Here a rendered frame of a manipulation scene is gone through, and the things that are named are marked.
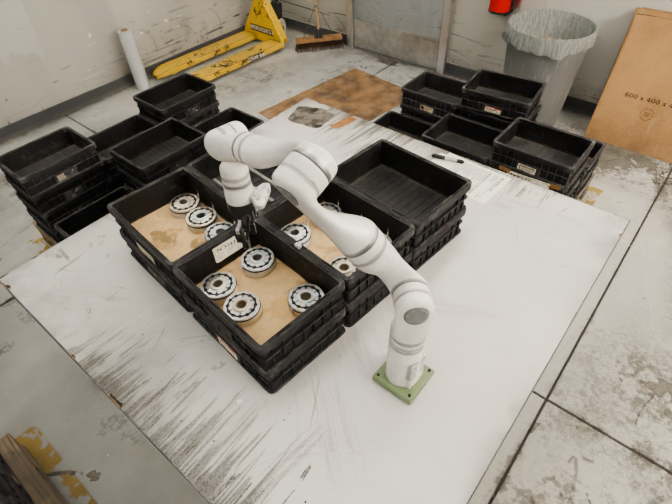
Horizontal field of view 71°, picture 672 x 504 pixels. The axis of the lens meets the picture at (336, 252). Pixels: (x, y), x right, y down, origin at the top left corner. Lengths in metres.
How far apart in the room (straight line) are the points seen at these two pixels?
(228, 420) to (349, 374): 0.34
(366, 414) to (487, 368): 0.37
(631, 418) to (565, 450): 0.33
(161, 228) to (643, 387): 2.06
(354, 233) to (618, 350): 1.81
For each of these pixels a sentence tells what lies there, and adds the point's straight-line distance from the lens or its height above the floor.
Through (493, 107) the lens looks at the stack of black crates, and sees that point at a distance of 2.91.
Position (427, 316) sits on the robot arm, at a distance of 1.11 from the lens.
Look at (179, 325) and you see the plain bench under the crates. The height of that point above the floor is 0.70.
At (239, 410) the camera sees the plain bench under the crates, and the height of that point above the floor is 0.70.
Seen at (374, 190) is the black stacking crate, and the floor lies 0.83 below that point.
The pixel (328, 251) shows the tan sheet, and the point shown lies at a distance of 1.48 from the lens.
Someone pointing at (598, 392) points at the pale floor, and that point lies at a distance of 2.36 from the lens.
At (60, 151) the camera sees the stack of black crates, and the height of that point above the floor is 0.49.
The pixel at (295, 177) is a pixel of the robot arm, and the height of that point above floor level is 1.38.
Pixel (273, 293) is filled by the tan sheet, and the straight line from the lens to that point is 1.38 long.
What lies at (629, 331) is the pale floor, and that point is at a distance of 2.63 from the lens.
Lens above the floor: 1.88
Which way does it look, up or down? 45 degrees down
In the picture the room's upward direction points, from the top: 3 degrees counter-clockwise
